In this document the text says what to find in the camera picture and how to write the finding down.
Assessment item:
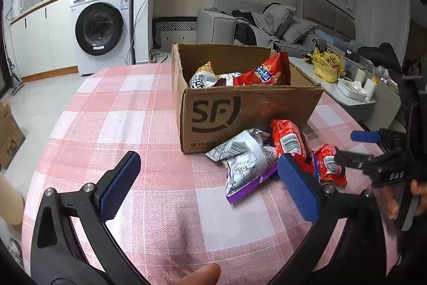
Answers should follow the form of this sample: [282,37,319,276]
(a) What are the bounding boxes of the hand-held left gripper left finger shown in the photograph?
[29,152,149,285]

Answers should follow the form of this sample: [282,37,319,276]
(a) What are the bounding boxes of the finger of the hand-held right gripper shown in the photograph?
[351,129,406,152]
[334,150,374,169]

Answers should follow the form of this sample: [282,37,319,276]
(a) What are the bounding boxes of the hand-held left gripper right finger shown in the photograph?
[270,154,388,285]

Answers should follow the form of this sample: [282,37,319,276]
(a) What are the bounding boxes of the small red snack packet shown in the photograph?
[314,143,347,187]

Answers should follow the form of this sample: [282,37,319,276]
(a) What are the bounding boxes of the red white-label snack packet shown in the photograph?
[270,119,312,172]

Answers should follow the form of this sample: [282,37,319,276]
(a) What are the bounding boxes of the silver purple snack packet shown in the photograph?
[223,145,279,205]
[205,128,271,161]

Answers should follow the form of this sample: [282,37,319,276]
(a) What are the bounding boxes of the brown cardboard box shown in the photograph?
[171,43,324,155]

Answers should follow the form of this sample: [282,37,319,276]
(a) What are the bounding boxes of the large red chip bag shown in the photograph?
[234,52,291,87]

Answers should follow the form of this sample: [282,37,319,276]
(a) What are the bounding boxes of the cream cake snack packet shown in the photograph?
[213,72,242,87]

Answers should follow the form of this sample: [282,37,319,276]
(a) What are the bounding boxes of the white brown snack bag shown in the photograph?
[189,61,216,89]

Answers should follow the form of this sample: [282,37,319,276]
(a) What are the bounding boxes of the person's right hand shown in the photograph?
[383,179,427,230]

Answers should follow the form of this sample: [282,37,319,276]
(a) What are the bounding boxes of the person's left hand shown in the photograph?
[165,263,221,285]

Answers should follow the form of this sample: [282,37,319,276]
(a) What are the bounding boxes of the white coffee table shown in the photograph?
[288,56,401,125]

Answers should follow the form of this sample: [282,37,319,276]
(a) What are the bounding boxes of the white bowl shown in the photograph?
[337,78,367,102]

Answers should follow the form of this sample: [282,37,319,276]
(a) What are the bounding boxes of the pink plaid tablecloth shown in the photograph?
[22,63,401,285]

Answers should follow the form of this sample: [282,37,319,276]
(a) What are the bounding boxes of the yellow plastic bag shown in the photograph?
[312,47,346,83]

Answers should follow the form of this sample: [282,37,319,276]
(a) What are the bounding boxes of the black jacket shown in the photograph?
[358,43,406,72]

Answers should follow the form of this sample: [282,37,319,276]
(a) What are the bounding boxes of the printed cardboard floor box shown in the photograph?
[0,100,26,170]

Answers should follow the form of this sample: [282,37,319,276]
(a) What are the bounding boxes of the grey pillow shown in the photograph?
[282,18,317,45]

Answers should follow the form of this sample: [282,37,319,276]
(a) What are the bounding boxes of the white plastic bag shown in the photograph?
[150,49,172,63]

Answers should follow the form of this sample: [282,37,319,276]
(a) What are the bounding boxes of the upright vacuum cleaner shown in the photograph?
[5,45,25,95]

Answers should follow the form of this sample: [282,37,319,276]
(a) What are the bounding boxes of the white washing machine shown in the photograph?
[69,0,135,76]

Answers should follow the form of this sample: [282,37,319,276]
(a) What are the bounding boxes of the black clothing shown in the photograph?
[232,9,264,47]

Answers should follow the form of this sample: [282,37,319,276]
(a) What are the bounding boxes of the black patterned low panel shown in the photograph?
[152,18,198,50]

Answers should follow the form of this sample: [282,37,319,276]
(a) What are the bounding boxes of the white kitchen base cabinets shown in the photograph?
[9,0,81,79]

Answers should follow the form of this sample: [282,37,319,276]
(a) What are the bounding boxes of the grey sofa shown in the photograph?
[195,0,367,55]

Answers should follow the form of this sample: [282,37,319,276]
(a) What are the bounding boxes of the white electric kettle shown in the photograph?
[11,0,25,18]

